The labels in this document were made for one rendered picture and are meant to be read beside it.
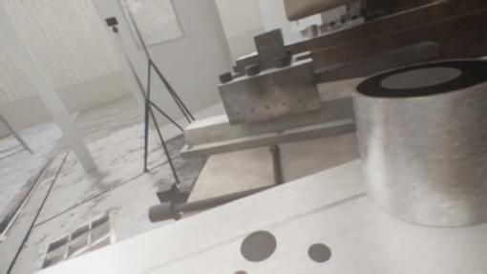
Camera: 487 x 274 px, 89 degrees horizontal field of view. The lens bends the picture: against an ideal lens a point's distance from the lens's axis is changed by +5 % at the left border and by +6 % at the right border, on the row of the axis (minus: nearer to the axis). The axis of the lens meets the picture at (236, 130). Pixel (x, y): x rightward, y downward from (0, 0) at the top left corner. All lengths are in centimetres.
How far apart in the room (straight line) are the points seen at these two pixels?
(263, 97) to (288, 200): 91
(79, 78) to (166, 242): 1321
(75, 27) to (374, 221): 1356
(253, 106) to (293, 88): 20
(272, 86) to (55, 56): 1275
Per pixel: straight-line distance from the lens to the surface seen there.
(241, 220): 24
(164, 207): 99
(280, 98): 112
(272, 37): 120
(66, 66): 1346
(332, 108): 123
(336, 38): 209
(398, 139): 18
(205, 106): 328
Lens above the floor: 84
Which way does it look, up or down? 19 degrees down
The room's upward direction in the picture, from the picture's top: 18 degrees counter-clockwise
